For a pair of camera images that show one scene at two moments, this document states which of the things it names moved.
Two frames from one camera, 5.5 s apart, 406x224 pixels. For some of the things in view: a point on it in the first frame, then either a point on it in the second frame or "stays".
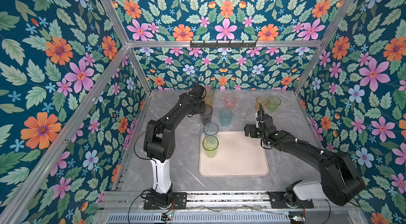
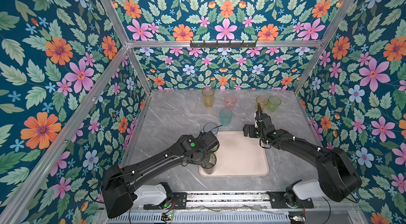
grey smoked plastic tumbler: [206, 117] → [209, 167]
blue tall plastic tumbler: [210, 128] stays
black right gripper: [252, 128] stays
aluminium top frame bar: [260, 43] stays
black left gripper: [203, 108] → [196, 162]
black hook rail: [223, 45] stays
